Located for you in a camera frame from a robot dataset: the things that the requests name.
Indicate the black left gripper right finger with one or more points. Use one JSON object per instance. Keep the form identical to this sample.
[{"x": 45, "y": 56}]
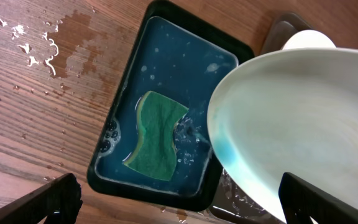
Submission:
[{"x": 302, "y": 202}]

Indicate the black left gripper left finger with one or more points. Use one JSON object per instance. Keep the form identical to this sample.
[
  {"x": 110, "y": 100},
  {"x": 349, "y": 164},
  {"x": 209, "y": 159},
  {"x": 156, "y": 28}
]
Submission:
[{"x": 58, "y": 201}]

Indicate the white plate bottom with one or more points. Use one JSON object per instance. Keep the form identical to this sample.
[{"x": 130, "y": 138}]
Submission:
[{"x": 289, "y": 111}]

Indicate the white plate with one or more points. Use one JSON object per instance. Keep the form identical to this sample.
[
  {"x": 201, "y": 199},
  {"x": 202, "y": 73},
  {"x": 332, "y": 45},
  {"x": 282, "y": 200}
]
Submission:
[
  {"x": 289, "y": 111},
  {"x": 308, "y": 39}
]

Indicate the green yellow sponge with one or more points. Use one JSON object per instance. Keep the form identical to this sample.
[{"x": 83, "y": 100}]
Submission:
[{"x": 155, "y": 154}]

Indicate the dark brown serving tray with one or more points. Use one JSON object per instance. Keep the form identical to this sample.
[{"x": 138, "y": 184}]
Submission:
[{"x": 230, "y": 203}]

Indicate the black water basin tray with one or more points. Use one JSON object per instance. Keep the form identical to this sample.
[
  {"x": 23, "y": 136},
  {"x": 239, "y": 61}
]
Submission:
[{"x": 184, "y": 58}]

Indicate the white plate top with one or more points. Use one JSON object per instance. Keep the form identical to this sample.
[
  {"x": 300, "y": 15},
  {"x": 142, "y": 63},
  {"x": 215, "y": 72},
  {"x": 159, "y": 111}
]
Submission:
[{"x": 308, "y": 39}]

